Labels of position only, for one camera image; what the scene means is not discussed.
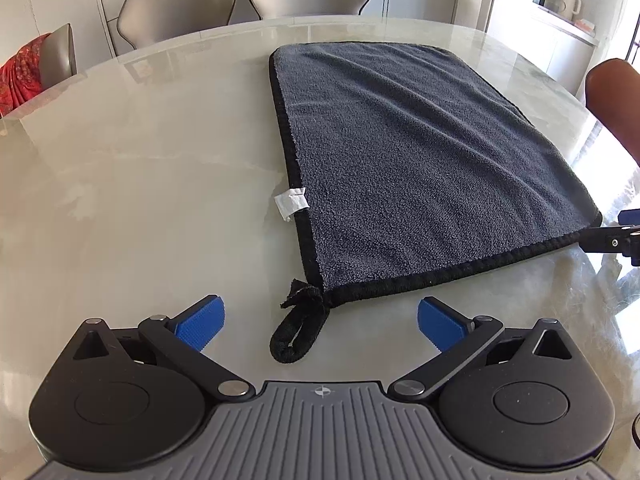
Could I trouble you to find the blue and grey towel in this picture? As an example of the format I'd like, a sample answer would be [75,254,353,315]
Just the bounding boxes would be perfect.
[269,42,602,364]

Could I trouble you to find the brown leather chair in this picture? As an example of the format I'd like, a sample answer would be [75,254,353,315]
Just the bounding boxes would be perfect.
[585,58,640,162]

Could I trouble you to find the white kettle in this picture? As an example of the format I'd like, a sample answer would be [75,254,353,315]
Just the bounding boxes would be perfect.
[544,0,582,22]

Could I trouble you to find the chair with red cloth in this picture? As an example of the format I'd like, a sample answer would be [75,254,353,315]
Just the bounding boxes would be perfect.
[0,23,77,117]

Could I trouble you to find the left beige dining chair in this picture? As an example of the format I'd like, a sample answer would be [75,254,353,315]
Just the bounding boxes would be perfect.
[116,0,236,49]

